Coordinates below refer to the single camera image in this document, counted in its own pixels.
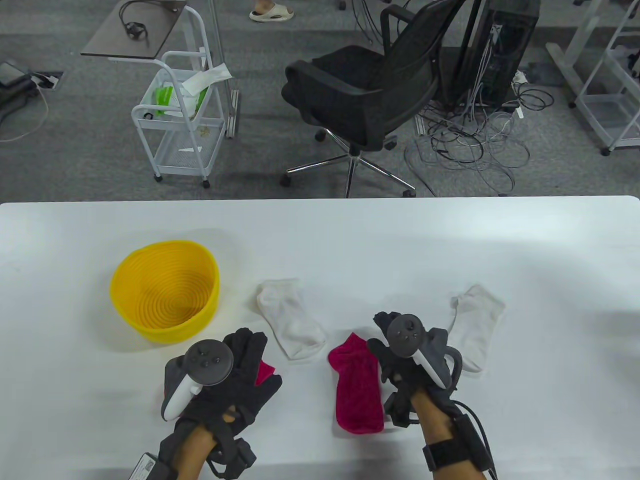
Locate person's right hand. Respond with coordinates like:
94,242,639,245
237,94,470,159
367,311,455,427

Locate person's left hand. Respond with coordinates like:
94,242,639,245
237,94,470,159
174,327,283,437

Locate white sock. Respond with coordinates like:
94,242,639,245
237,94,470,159
256,278,327,362
446,285,506,373

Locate person's right forearm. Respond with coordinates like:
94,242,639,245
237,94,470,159
412,390,488,480

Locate person's left forearm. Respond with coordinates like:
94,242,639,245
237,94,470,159
172,425,218,480

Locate grey white right hand controller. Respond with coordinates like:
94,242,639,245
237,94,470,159
387,314,451,390

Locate grey white hand controller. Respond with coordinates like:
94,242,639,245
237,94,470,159
161,339,235,422
387,314,451,390

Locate grey white left hand controller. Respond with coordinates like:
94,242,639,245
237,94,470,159
161,339,235,422

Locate black plain wrist box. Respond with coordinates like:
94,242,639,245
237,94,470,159
450,414,498,480

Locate yellow ribbed basket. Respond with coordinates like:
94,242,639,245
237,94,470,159
109,240,221,344

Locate black labelled wrist box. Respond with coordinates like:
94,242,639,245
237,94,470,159
131,451,178,480

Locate black office chair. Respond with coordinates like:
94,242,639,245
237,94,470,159
280,0,468,198

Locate green white packet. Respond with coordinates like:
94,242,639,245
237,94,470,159
152,86,211,117

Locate black computer tower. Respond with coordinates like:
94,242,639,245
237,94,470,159
452,0,542,108

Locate floor socket box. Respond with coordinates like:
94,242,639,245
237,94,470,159
31,71,65,91

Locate dark top side table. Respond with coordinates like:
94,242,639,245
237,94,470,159
80,0,188,63

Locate black device on floor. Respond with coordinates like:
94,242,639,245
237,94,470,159
0,60,38,123

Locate white rolling wire cart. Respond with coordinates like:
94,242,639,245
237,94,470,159
131,5,227,189

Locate tangle of floor cables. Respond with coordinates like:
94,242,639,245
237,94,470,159
404,70,555,197

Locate grey metal stand post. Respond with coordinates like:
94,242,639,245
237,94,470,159
209,0,242,139

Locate white wire rack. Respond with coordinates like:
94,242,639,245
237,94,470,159
574,0,640,157

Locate white floor cable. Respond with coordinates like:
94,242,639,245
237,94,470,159
0,82,50,143

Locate white desk leg frame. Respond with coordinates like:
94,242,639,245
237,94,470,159
545,0,601,108

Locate hanging black cables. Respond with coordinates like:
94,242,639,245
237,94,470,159
351,0,388,46

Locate black cable on side table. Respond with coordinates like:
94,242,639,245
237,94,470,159
119,0,187,41

